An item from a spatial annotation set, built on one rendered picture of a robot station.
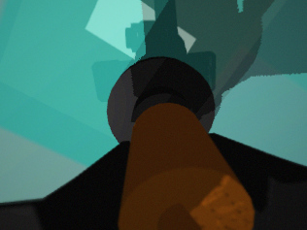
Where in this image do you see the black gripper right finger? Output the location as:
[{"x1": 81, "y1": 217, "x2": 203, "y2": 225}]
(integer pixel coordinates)
[{"x1": 207, "y1": 133, "x2": 307, "y2": 230}]

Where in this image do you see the orange knob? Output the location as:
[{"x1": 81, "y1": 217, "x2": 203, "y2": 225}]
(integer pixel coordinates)
[{"x1": 119, "y1": 103, "x2": 255, "y2": 230}]

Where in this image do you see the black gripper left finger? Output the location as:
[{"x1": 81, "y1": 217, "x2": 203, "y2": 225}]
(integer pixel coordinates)
[{"x1": 0, "y1": 141, "x2": 130, "y2": 230}]

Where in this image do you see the dark grey round pedestal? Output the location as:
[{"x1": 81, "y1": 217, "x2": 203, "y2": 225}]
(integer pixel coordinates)
[{"x1": 107, "y1": 56, "x2": 215, "y2": 143}]

